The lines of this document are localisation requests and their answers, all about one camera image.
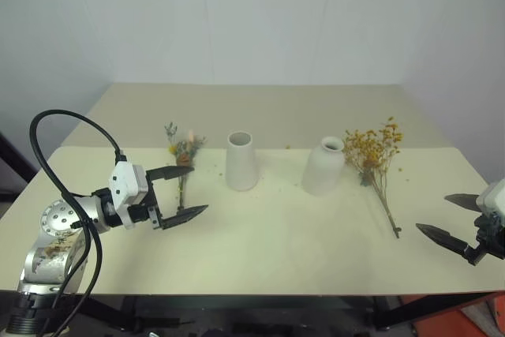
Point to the yellow dried flower bunch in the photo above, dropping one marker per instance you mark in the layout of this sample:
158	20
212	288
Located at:
375	151

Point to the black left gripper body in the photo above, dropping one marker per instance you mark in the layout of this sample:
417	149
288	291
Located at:
147	210

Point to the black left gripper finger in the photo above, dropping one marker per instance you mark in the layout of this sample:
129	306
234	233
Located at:
185	215
170	172

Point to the white conical vase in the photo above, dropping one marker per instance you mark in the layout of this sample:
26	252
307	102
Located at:
240	163

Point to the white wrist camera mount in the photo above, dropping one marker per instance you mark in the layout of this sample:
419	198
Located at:
127	186
493	199

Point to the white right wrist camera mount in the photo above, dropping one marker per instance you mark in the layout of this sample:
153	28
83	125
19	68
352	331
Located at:
493	199

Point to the orange red box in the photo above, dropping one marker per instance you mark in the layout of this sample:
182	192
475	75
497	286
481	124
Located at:
465	321

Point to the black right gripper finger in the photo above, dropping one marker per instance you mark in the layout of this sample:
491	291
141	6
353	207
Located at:
461	199
440	236

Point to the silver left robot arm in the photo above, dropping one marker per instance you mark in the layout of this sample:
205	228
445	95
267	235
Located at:
55	230

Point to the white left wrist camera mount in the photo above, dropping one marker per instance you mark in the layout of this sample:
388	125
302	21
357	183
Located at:
127	186

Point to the white bottle-shaped vase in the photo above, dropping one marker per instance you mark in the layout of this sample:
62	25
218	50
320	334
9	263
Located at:
323	169

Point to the black table frame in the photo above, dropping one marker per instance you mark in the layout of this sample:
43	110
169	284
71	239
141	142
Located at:
252	309

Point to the small mixed dried flower bouquet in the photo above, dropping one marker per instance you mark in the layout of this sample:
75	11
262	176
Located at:
183	155

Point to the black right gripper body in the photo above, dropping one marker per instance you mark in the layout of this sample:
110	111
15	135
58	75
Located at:
491	240

